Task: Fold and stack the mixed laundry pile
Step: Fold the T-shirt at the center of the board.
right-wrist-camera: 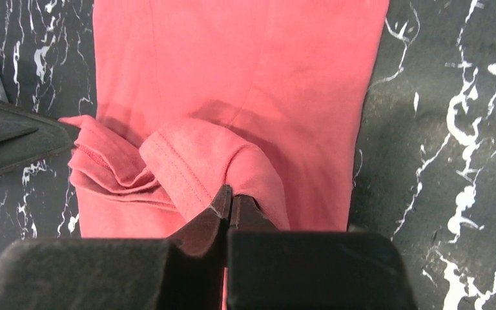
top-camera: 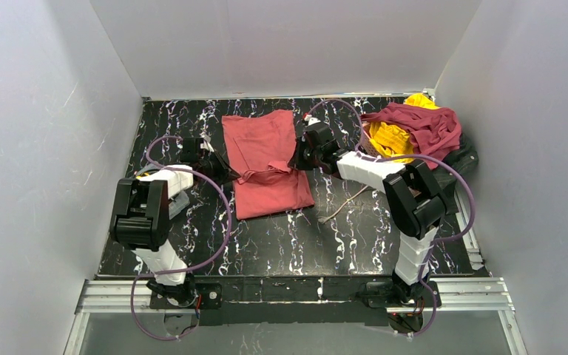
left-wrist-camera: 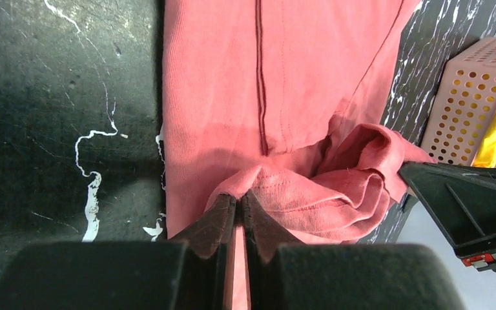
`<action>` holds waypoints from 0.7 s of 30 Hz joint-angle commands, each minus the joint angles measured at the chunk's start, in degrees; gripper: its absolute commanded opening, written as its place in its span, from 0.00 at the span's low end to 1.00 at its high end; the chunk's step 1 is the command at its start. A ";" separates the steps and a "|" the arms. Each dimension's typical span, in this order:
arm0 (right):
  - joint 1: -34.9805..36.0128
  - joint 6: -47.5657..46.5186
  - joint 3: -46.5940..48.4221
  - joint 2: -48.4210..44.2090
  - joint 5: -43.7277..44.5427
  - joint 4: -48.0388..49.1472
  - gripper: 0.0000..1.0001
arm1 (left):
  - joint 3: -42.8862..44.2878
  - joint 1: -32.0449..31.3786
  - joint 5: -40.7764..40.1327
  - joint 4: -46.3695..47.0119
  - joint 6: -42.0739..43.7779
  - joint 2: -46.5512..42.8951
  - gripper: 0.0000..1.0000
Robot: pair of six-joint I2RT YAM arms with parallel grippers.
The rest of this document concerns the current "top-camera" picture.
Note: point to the clear plastic case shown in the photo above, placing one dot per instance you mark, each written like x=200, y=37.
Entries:
x=178, y=183

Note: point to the yellow garment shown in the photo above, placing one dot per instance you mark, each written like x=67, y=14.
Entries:
x=389, y=140

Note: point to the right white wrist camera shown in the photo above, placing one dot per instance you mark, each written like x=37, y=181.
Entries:
x=309, y=120

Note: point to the maroon garment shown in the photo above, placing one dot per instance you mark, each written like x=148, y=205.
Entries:
x=433, y=132

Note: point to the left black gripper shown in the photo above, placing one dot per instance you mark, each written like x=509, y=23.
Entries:
x=216, y=163

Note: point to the pink laundry basket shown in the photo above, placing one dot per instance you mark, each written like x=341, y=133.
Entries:
x=366, y=142

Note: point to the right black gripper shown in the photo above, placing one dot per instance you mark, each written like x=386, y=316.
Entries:
x=302, y=157

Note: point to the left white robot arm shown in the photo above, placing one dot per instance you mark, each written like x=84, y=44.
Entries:
x=145, y=204

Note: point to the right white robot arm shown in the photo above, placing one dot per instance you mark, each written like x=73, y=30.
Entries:
x=416, y=203

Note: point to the black garment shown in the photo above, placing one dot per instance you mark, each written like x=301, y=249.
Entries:
x=464, y=160

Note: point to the coral pink t-shirt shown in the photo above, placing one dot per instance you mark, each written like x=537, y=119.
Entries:
x=259, y=150

